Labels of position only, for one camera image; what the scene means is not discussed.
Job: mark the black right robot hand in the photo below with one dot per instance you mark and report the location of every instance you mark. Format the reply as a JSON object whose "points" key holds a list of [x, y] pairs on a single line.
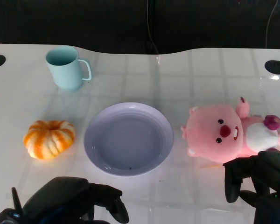
{"points": [[268, 170]]}

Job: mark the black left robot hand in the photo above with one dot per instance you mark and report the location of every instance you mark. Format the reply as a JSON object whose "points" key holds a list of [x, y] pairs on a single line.
{"points": [[60, 198]]}

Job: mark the pink plush doll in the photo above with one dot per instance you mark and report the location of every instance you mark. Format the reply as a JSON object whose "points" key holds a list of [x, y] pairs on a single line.
{"points": [[205, 130]]}

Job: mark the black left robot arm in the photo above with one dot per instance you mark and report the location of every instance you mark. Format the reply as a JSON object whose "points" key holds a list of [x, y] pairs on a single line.
{"points": [[8, 217]]}

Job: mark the lavender round plate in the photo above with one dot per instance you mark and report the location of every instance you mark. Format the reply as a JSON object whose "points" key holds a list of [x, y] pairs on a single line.
{"points": [[128, 140]]}

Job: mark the orange white striped pumpkin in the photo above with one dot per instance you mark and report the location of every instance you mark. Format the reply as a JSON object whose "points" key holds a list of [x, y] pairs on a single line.
{"points": [[49, 142]]}

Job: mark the light blue mug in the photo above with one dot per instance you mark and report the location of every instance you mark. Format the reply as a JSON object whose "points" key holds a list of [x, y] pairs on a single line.
{"points": [[65, 74]]}

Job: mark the black fabric backdrop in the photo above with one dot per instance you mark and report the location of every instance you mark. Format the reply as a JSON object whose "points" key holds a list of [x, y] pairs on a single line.
{"points": [[84, 21]]}

